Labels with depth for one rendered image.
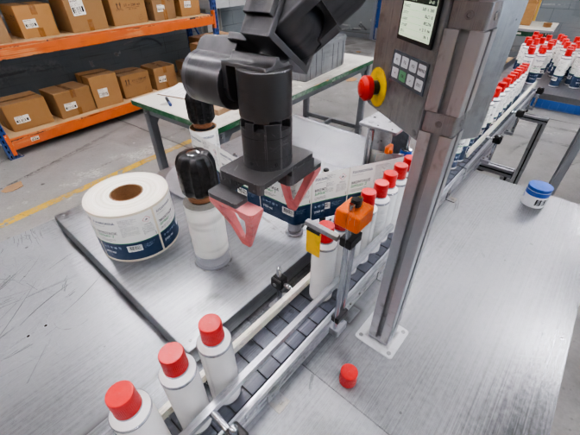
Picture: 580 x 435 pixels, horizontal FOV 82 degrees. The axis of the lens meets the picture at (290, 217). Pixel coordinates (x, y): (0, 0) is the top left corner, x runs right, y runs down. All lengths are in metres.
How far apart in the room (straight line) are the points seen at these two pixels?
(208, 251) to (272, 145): 0.49
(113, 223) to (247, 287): 0.34
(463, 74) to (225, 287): 0.62
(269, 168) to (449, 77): 0.25
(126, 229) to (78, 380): 0.32
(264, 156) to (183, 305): 0.51
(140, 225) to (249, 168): 0.52
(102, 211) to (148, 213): 0.10
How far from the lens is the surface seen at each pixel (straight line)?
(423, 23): 0.49
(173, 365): 0.49
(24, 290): 1.09
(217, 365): 0.55
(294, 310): 0.76
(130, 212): 0.85
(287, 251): 0.88
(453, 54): 0.47
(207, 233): 0.78
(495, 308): 0.96
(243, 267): 0.85
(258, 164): 0.38
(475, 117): 0.54
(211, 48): 0.42
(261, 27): 0.35
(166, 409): 0.65
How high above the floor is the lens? 1.49
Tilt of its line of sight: 38 degrees down
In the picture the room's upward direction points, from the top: straight up
